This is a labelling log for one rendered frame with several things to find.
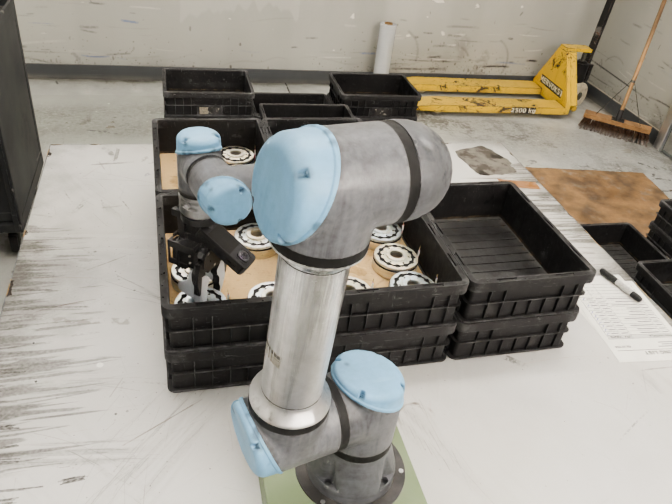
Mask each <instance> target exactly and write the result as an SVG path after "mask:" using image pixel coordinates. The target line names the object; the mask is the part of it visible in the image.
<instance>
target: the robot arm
mask: <svg viewBox="0 0 672 504"><path fill-rule="evenodd" d="M221 150H222V146H221V137H220V135H219V133H218V132H216V131H215V130H213V129H211V128H207V127H189V128H186V129H183V130H182V131H180V132H179V133H178V135H177V137H176V151H175V154H176V158H177V177H178V193H179V204H178V205H177V206H175V207H173V208H171V213H172V215H174V216H176V217H177V220H178V230H177V231H175V232H174V233H173V235H172V236H171V237H170V238H169V239H167V244H168V260H169V262H170V263H173V264H175V265H177V266H178V267H181V268H184V269H187V268H188V267H189V268H192V269H193V270H191V271H190V272H189V275H188V279H187V280H180V281H179V282H178V287H179V289H180V290H181V291H182V292H184V293H185V294H187V295H188V296H190V297H191V298H192V299H194V301H195V302H204V301H207V296H208V293H207V288H208V284H209V279H211V280H212V281H213V288H214V289H216V290H218V291H220V292H221V289H222V285H223V281H224V277H225V272H226V267H227V265H228V266H229V267H230V268H231V269H232V270H233V271H234V272H236V273H237V274H238V275H241V274H243V273H244V272H245V271H246V270H247V269H248V268H249V267H250V266H251V264H252V263H253V262H254V261H255V258H256V257H255V255H254V254H253V253H252V252H251V251H249V250H248V249H247V248H246V247H245V246H244V245H243V244H242V243H241V242H239V241H238V240H237V239H236V238H235V237H234V236H233V235H232V234H231V233H230V232H228V231H227V230H226V229H225V228H224V227H223V226H222V225H234V224H237V223H238V222H239V221H241V220H243V219H245V218H246V217H247V216H248V214H249V213H250V211H251V210H252V209H253V211H254V215H255V219H256V222H257V224H258V227H259V229H260V231H261V232H262V234H263V235H264V237H265V238H266V239H268V240H269V243H270V245H271V246H272V248H273V249H274V250H275V251H276V252H277V253H278V259H277V267H276V274H275V282H274V289H273V297H272V304H271V312H270V319H269V327H268V333H267V341H266V349H265V356H264V364H263V369H262V370H261V371H260V372H259V373H257V374H256V376H255V377H254V378H253V380H252V382H251V384H250V387H249V394H248V397H244V398H243V397H240V398H239V399H238V400H235V401H233V403H232V404H231V417H232V422H233V426H234V430H235V433H236V436H237V439H238V442H239V445H240V448H241V450H242V453H243V455H244V457H245V459H246V462H247V463H248V465H249V467H250V469H251V470H252V472H253V473H254V474H255V475H257V476H259V477H263V478H264V477H268V476H271V475H274V474H278V473H279V474H282V473H283V472H284V471H286V470H289V469H292V468H294V467H297V466H300V465H303V464H305V463H306V468H307V473H308V476H309V478H310V480H311V482H312V483H313V485H314V486H315V487H316V488H317V489H318V490H319V491H320V492H321V493H322V494H323V495H325V496H326V497H328V498H329V499H331V500H334V501H336V502H339V503H342V504H368V503H371V502H373V501H376V500H378V499H379V498H381V497H382V496H383V495H384V494H385V493H386V492H387V491H388V490H389V488H390V486H391V484H392V481H393V478H394V474H395V457H394V452H393V447H392V440H393V436H394V432H395V429H396V425H397V421H398V417H399V413H400V410H401V408H402V406H403V404H404V392H405V381H404V378H403V376H402V374H401V372H400V370H399V369H398V368H397V367H396V366H395V365H394V364H393V363H392V362H391V361H390V360H388V359H387V358H385V357H383V356H381V355H378V354H375V353H374V352H371V351H366V350H350V351H346V352H344V353H342V354H340V355H339V356H338V357H337V358H336V359H335V361H334V362H333V363H332V365H331V372H328V373H327V369H328V364H329V360H330V356H331V351H332V347H333V342H334V338H335V334H336V329H337V325H338V320H339V316H340V312H341V307H342V303H343V298H344V294H345V290H346V285H347V281H348V276H349V272H350V268H351V267H352V266H354V265H356V264H358V263H359V262H360V261H362V260H363V258H364V257H365V256H366V254H367V252H368V249H369V245H370V241H371V237H372V233H373V230H374V229H375V228H377V227H383V226H388V225H393V224H399V223H402V222H407V221H411V220H414V219H417V218H419V217H421V216H423V215H425V214H427V213H428V212H430V211H431V210H432V209H434V208H435V207H436V206H437V205H438V204H439V203H440V201H441V200H442V199H443V198H444V196H445V194H446V192H447V191H448V189H449V186H450V183H451V179H452V172H453V170H452V159H451V155H450V152H449V150H448V147H447V145H446V144H445V142H444V141H443V139H442V138H441V137H440V136H439V135H438V134H437V133H436V132H435V131H434V130H432V129H431V128H430V127H428V126H426V125H424V124H422V123H419V122H416V121H413V120H408V119H385V120H380V121H366V122H355V123H344V124H333V125H318V124H310V125H305V126H302V127H300V128H296V129H289V130H283V131H280V132H278V133H276V134H275V135H273V136H271V137H270V138H269V139H268V140H267V141H266V142H265V143H264V145H263V146H262V148H261V150H260V152H259V154H258V156H257V159H256V162H255V163H253V164H244V165H235V166H229V165H228V164H227V162H226V161H225V160H224V159H223V157H222V155H221ZM177 235H179V236H177ZM175 236H176V237H175ZM174 237H175V238H174ZM170 247H172V251H173V258H172V257H171V252H170Z"/></svg>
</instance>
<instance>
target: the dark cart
mask: <svg viewBox="0 0 672 504"><path fill-rule="evenodd" d="M43 164H44V162H43V156H42V151H41V145H40V140H39V134H38V129H37V124H36V118H35V113H34V107H33V102H32V96H31V91H30V85H29V80H28V74H27V69H26V64H25V58H24V53H23V47H22V42H21V36H20V31H19V25H18V20H17V14H16V9H15V3H14V0H0V233H8V238H9V242H10V246H11V250H12V252H13V251H19V248H20V245H21V237H20V232H21V233H22V232H23V231H24V228H25V225H26V222H27V218H28V215H29V212H30V208H31V205H32V201H33V198H34V195H35V194H36V190H37V184H38V181H39V178H40V174H41V171H42V167H43Z"/></svg>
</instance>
